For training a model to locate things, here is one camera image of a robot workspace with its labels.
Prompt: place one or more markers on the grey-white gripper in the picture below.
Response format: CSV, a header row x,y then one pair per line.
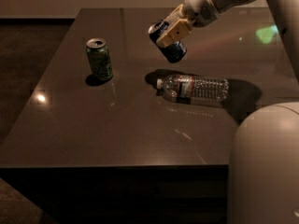
x,y
198,7

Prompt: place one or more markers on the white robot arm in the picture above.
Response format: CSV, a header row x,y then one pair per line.
x,y
263,182

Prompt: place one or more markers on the green soda can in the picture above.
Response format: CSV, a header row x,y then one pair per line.
x,y
99,58

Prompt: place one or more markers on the clear plastic water bottle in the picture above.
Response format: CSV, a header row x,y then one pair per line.
x,y
193,89

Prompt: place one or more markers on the dark cabinet under counter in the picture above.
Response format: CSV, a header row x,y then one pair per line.
x,y
155,195

